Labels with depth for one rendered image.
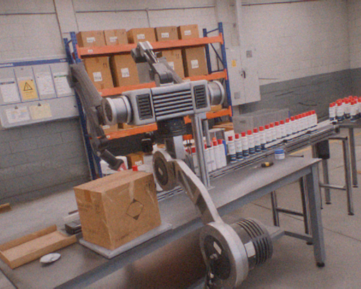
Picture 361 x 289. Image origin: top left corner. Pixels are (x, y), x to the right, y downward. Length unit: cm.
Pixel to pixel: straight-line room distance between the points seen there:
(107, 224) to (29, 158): 504
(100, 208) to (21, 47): 521
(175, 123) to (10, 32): 524
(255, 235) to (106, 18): 603
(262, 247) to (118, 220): 65
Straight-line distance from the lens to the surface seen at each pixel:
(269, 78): 879
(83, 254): 179
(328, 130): 376
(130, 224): 172
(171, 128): 165
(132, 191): 170
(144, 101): 159
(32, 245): 207
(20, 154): 659
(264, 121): 441
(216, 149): 259
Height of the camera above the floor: 153
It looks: 10 degrees down
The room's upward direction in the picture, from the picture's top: 9 degrees counter-clockwise
